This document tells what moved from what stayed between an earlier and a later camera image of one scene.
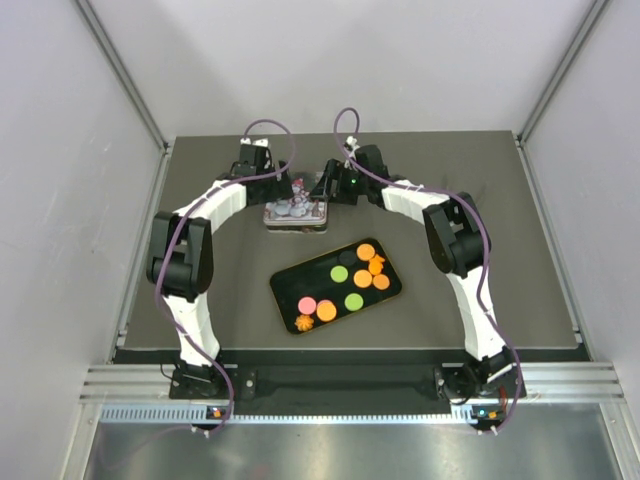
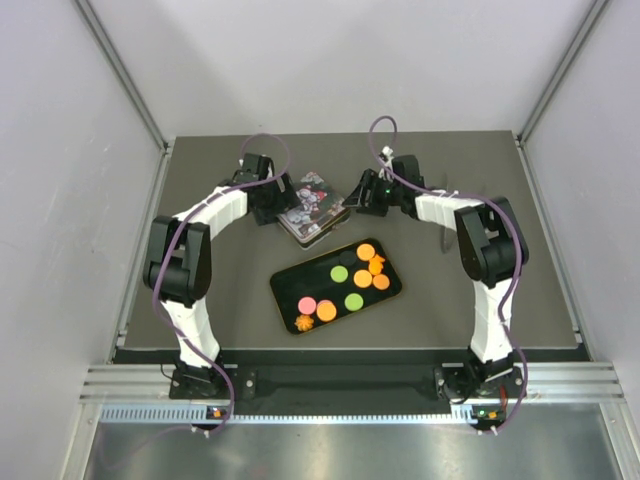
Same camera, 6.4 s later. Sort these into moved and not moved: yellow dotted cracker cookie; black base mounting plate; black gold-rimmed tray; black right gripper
Moved: black right gripper
Not moved: yellow dotted cracker cookie; black gold-rimmed tray; black base mounting plate
